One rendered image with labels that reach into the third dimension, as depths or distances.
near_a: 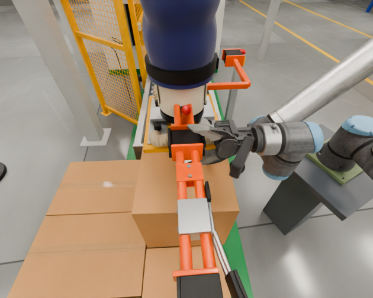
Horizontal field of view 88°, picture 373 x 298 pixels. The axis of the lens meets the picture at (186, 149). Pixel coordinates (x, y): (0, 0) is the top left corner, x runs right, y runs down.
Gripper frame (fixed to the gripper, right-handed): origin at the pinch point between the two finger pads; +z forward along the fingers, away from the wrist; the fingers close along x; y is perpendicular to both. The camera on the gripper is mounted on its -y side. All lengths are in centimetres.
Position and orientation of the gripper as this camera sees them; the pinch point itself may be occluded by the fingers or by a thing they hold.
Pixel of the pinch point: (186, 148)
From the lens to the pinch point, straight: 51.3
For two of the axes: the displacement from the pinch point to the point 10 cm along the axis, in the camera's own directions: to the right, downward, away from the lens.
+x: 0.0, -6.8, -7.4
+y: -0.7, -7.3, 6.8
